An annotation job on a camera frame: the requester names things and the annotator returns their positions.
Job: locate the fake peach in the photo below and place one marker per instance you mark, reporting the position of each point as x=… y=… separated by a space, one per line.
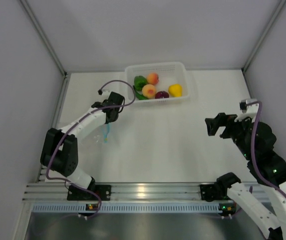
x=149 y=91

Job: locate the slotted white cable duct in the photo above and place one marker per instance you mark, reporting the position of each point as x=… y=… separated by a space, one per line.
x=108 y=207

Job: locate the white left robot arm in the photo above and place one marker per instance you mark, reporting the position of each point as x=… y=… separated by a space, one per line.
x=60 y=149

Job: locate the black left base bracket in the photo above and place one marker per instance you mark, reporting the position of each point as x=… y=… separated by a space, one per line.
x=102 y=190

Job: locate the clear zip top bag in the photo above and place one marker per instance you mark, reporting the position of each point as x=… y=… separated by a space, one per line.
x=96 y=138

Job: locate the purple fake onion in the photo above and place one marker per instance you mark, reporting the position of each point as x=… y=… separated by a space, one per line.
x=162 y=95

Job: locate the black right base bracket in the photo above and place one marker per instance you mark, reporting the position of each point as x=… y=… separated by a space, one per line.
x=213 y=192

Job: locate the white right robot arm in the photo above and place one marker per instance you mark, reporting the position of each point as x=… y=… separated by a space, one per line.
x=266 y=166

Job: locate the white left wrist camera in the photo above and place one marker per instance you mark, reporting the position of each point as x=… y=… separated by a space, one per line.
x=104 y=94

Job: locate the green fake chili pepper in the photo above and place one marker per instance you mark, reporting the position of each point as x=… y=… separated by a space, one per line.
x=139 y=96

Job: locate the aluminium mounting rail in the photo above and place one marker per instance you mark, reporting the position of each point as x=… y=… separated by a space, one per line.
x=120 y=192

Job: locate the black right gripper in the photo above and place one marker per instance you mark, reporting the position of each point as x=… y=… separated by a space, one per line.
x=223 y=119

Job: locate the green fake bell pepper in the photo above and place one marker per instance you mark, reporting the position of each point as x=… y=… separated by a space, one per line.
x=139 y=82

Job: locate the fake orange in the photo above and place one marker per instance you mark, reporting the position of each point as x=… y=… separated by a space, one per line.
x=153 y=78

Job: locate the black base bracket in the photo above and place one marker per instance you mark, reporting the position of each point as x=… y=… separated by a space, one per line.
x=213 y=192
x=102 y=190

